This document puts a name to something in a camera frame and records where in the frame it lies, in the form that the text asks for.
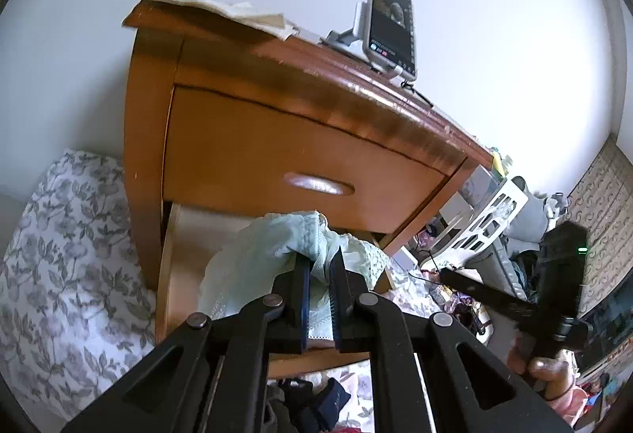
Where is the floral quilt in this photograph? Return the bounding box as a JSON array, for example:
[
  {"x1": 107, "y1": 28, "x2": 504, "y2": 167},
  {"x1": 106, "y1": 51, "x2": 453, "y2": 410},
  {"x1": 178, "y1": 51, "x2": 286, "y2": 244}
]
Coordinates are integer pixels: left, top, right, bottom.
[{"x1": 0, "y1": 149, "x2": 446, "y2": 433}]

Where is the dark cloth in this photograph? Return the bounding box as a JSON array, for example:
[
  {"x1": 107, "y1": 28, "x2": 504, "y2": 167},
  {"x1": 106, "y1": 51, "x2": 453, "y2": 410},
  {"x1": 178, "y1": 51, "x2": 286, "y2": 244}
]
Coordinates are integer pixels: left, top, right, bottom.
[{"x1": 267, "y1": 376, "x2": 317, "y2": 433}]

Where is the person's right hand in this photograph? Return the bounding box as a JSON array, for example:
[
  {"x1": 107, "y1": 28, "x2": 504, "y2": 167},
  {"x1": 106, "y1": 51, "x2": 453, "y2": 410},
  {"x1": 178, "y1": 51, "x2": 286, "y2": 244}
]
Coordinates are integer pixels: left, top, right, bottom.
[{"x1": 509, "y1": 344, "x2": 578, "y2": 403}]

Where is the wooden nightstand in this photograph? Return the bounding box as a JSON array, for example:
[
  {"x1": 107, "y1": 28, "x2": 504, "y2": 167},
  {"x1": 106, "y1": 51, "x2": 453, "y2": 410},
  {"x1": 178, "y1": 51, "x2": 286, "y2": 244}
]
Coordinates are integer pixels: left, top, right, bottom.
[{"x1": 121, "y1": 0, "x2": 495, "y2": 365}]

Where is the wooden nightstand drawer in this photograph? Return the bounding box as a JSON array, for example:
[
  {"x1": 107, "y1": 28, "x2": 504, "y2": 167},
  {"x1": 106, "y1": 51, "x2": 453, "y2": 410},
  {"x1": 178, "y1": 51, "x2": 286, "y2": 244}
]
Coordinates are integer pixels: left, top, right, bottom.
[
  {"x1": 155, "y1": 203, "x2": 396, "y2": 379},
  {"x1": 163, "y1": 86, "x2": 468, "y2": 236}
]

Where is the beige cloth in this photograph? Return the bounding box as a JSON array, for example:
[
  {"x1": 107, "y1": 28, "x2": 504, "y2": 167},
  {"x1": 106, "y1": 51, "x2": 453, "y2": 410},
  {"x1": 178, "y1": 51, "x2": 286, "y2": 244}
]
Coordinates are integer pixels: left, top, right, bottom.
[{"x1": 141, "y1": 0, "x2": 298, "y2": 42}]

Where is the smartphone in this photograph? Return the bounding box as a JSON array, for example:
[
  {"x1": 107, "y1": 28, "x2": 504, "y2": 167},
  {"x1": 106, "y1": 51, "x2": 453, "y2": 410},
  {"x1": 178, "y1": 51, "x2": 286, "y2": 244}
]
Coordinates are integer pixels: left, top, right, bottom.
[{"x1": 363, "y1": 0, "x2": 419, "y2": 81}]

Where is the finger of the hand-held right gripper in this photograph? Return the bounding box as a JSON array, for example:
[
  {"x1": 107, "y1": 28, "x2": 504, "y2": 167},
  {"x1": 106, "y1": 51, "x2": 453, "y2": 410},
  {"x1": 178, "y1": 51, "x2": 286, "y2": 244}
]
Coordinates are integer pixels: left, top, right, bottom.
[{"x1": 439, "y1": 267, "x2": 539, "y2": 316}]

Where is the white adapter box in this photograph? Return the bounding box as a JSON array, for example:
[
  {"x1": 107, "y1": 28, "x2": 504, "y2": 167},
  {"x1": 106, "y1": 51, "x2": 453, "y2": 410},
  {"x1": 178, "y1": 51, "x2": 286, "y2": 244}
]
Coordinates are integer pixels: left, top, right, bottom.
[{"x1": 393, "y1": 248, "x2": 419, "y2": 272}]

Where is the light green lace underwear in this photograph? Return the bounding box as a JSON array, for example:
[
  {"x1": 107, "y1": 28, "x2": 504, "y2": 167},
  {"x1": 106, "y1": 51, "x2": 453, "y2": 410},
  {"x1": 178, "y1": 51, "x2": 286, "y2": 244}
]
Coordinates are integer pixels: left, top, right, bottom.
[{"x1": 200, "y1": 210, "x2": 391, "y2": 347}]

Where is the white openwork rack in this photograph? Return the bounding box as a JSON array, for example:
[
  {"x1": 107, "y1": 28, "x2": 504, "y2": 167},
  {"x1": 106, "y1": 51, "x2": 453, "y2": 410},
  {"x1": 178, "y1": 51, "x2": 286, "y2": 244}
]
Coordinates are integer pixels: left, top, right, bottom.
[{"x1": 428, "y1": 176, "x2": 531, "y2": 267}]

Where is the navy sock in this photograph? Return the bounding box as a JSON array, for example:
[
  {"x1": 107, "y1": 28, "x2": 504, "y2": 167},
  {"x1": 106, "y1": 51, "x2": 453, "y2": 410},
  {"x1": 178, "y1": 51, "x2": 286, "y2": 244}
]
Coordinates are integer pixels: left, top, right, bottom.
[{"x1": 311, "y1": 378, "x2": 353, "y2": 430}]

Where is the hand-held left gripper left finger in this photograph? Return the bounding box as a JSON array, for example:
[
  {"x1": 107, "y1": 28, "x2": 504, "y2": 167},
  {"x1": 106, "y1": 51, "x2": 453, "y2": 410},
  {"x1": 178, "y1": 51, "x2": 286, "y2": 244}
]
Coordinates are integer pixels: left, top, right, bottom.
[{"x1": 62, "y1": 251, "x2": 311, "y2": 433}]

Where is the grey cushion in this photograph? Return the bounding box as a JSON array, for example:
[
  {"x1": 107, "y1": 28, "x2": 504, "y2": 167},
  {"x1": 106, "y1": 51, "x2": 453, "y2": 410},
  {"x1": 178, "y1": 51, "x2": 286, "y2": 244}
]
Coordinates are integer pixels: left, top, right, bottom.
[{"x1": 504, "y1": 190, "x2": 570, "y2": 257}]

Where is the white phone stand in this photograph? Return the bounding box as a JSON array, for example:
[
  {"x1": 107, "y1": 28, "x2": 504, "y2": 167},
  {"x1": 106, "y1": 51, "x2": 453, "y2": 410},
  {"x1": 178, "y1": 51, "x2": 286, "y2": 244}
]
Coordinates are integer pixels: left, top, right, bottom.
[{"x1": 321, "y1": 2, "x2": 397, "y2": 79}]

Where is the grey printed box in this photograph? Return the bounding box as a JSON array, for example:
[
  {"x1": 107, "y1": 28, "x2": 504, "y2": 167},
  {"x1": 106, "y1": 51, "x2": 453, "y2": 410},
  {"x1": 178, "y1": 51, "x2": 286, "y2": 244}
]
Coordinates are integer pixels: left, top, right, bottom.
[{"x1": 461, "y1": 165, "x2": 501, "y2": 207}]

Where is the thin black cord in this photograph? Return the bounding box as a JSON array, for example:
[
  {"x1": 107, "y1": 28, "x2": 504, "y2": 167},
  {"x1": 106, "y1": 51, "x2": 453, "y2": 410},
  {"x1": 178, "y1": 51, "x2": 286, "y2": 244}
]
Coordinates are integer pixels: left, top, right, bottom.
[{"x1": 400, "y1": 78, "x2": 437, "y2": 108}]

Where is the black beaded accessory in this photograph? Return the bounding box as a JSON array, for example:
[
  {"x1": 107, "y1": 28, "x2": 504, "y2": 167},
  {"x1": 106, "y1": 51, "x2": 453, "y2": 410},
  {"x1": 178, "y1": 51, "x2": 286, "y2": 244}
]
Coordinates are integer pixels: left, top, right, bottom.
[{"x1": 451, "y1": 299, "x2": 491, "y2": 336}]

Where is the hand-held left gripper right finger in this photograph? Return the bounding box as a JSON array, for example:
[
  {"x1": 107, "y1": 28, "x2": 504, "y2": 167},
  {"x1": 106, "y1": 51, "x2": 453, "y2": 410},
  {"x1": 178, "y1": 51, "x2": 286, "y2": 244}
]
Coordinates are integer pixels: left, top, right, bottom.
[{"x1": 329, "y1": 248, "x2": 574, "y2": 433}]

